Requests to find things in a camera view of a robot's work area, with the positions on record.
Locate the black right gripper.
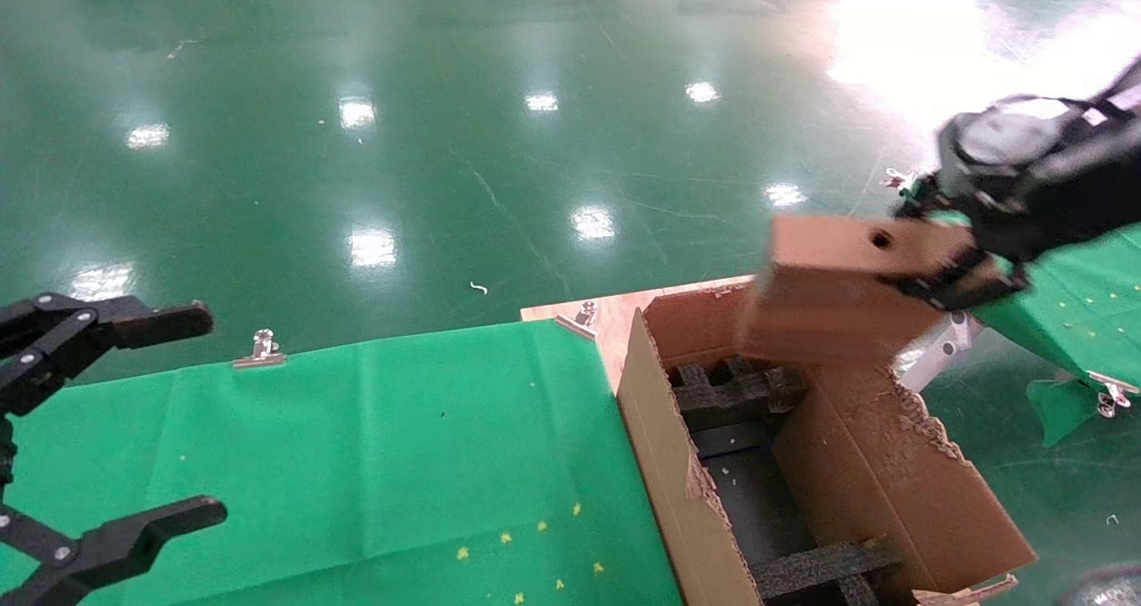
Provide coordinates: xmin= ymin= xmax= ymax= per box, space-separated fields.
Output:
xmin=891 ymin=58 xmax=1141 ymax=314

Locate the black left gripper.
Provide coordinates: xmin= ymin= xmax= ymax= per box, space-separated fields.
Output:
xmin=0 ymin=292 xmax=229 ymax=606

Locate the small brown cardboard box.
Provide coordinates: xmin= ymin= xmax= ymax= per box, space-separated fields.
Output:
xmin=738 ymin=214 xmax=1013 ymax=366

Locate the large open cardboard carton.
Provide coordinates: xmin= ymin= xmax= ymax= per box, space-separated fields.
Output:
xmin=615 ymin=287 xmax=1039 ymax=606

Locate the green cloth side table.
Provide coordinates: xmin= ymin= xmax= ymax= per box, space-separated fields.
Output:
xmin=891 ymin=209 xmax=1141 ymax=448

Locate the green table cloth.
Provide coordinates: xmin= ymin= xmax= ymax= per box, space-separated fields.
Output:
xmin=0 ymin=319 xmax=683 ymax=606

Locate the black foam insert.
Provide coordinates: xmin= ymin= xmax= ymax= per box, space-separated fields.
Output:
xmin=753 ymin=537 xmax=903 ymax=606
xmin=670 ymin=355 xmax=808 ymax=415

